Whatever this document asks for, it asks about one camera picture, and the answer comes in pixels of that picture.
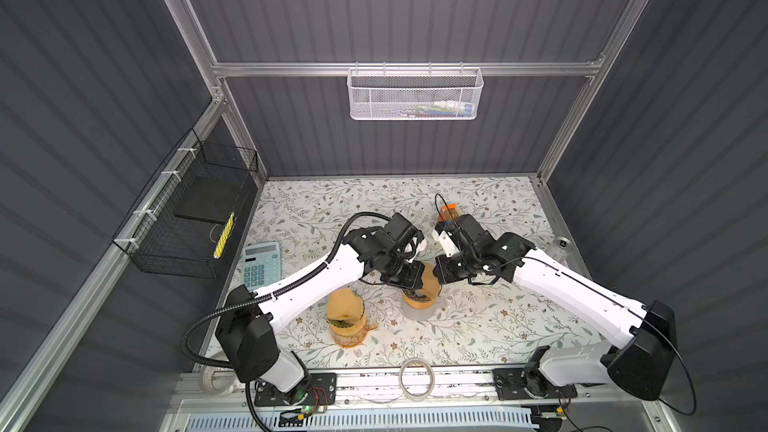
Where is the grey glass dripper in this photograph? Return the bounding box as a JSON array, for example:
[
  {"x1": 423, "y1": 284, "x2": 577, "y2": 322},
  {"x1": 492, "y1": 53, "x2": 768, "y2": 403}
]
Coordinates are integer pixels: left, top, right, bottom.
[{"x1": 402, "y1": 290, "x2": 439, "y2": 310}]

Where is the orange glass carafe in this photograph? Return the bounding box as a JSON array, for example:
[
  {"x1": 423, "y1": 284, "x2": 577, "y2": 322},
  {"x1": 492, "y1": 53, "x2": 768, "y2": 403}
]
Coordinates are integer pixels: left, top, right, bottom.
[{"x1": 331, "y1": 322, "x2": 378, "y2": 348}]

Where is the green glass dripper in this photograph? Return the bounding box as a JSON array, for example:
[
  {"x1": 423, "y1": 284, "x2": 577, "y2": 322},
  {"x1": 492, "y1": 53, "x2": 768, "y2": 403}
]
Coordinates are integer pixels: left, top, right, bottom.
[{"x1": 327, "y1": 315, "x2": 367, "y2": 337}]

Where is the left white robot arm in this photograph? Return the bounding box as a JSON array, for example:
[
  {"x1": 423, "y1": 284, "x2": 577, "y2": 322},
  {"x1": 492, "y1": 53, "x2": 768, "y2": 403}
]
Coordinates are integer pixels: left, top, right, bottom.
[{"x1": 181, "y1": 211, "x2": 425, "y2": 403}]

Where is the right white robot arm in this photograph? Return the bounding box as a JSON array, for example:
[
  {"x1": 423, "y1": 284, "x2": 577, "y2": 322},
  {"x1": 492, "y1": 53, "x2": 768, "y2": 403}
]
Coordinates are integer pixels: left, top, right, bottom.
[{"x1": 433, "y1": 214, "x2": 677, "y2": 401}]

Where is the orange coffee filter box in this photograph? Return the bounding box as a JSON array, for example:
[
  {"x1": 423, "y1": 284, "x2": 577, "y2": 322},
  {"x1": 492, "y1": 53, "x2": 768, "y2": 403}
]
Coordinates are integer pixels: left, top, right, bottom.
[{"x1": 439, "y1": 203, "x2": 460, "y2": 222}]

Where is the clear plastic bottle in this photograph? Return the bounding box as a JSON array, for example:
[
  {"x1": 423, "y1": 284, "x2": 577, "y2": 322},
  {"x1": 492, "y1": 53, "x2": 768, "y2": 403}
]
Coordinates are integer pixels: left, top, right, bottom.
[{"x1": 552, "y1": 237, "x2": 572, "y2": 250}]

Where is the tape roll centre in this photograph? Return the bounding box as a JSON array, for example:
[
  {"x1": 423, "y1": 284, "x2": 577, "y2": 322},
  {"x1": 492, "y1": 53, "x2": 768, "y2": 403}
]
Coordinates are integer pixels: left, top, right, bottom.
[{"x1": 397, "y1": 358, "x2": 436, "y2": 402}]

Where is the light blue calculator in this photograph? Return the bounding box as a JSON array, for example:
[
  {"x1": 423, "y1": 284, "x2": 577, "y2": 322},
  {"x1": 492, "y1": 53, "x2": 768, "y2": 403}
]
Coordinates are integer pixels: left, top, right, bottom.
[{"x1": 240, "y1": 242, "x2": 282, "y2": 291}]

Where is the yellow striped stick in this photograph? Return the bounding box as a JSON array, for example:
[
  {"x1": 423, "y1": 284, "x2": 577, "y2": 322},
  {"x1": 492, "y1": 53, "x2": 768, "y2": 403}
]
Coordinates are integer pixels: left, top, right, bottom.
[{"x1": 213, "y1": 213, "x2": 235, "y2": 260}]

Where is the clear tape roll left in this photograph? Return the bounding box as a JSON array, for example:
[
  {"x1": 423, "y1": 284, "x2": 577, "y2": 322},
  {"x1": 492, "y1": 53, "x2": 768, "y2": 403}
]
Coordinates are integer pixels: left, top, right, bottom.
[{"x1": 198, "y1": 366, "x2": 234, "y2": 397}]

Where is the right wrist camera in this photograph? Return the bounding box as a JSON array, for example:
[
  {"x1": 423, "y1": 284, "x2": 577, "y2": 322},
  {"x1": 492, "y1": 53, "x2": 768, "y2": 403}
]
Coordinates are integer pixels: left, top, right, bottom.
[{"x1": 432, "y1": 229, "x2": 460, "y2": 258}]

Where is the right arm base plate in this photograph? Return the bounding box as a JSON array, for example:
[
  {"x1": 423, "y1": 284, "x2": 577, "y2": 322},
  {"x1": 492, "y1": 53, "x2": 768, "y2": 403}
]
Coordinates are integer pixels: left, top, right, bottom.
[{"x1": 492, "y1": 367, "x2": 578, "y2": 400}]

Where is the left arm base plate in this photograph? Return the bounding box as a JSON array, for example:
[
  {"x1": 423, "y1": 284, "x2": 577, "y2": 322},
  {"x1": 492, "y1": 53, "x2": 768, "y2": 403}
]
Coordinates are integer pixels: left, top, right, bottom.
[{"x1": 253, "y1": 372, "x2": 338, "y2": 407}]

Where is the white wire basket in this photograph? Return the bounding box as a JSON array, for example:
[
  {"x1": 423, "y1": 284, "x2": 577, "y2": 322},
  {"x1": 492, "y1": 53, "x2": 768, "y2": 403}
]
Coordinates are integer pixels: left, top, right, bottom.
[{"x1": 346, "y1": 64, "x2": 484, "y2": 121}]

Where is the white vented cable duct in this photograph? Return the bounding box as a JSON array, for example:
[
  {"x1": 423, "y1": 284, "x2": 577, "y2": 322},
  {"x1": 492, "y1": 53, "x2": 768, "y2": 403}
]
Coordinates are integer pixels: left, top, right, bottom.
[{"x1": 185, "y1": 406, "x2": 541, "y2": 432}]

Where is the black wire basket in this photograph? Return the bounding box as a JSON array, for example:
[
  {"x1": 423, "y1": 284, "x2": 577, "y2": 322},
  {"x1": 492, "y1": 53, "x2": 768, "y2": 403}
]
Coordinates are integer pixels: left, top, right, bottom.
[{"x1": 113, "y1": 131, "x2": 259, "y2": 279}]

